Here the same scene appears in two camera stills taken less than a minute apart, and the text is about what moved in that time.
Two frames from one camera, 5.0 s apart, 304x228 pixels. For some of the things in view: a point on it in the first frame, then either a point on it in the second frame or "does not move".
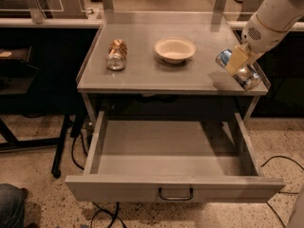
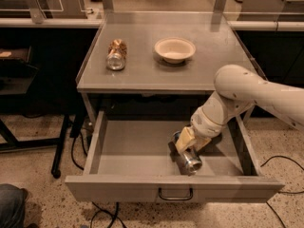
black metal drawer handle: (160, 192) does not move
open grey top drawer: (173, 156) does not move
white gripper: (261, 38) to (205, 126)
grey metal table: (162, 62) does not move
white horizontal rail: (95, 23) does not move
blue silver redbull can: (246, 74) to (189, 161)
